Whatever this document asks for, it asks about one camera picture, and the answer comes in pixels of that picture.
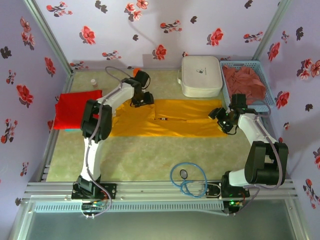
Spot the black board with green light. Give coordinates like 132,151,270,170
226,199,245,216

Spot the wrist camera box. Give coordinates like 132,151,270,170
134,70,151,88
231,93,249,110

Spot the aluminium side rail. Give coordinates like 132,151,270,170
29,72,75,183
258,112,293,180

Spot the blue stethoscope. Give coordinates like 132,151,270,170
170,162,222,200

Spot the aluminium front frame rail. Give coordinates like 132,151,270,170
23,181,300,201

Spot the yellow t-shirt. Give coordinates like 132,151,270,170
109,99,228,138

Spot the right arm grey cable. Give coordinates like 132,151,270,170
219,99,287,217

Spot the grey slotted cable duct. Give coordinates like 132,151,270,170
33,200,225,213

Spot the aluminium corner post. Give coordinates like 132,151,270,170
23,0,75,76
252,0,293,62

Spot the white zipped case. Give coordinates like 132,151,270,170
176,56,224,99

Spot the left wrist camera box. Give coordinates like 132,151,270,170
134,70,151,88

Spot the red folded t-shirt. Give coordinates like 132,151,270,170
53,89,103,130

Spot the small circuit board with wires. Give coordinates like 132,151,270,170
81,202,106,212

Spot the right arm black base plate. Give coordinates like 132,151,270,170
204,183,251,201

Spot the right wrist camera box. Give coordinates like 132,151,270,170
231,93,249,110

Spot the dusty pink t-shirt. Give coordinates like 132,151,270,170
222,65,266,105

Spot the light blue plastic basket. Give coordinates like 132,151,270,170
219,60,276,113

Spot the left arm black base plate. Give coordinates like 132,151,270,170
71,183,118,201

